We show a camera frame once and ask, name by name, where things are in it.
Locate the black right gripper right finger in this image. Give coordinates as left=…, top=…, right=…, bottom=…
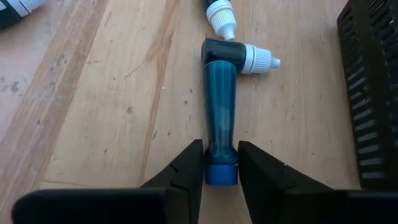
left=238, top=141, right=398, bottom=224

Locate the blue glitter glue tube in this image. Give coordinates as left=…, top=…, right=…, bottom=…
left=200, top=60, right=239, bottom=187

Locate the dark blue dropper bottle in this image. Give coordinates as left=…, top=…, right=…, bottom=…
left=0, top=0, right=47, bottom=29

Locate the black dropper bottle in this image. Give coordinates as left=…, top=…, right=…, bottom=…
left=205, top=0, right=238, bottom=41
left=200, top=37, right=281, bottom=75

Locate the black plastic basket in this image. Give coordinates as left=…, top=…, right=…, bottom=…
left=336, top=0, right=398, bottom=190

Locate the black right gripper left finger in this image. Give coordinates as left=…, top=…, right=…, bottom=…
left=12, top=139, right=206, bottom=224

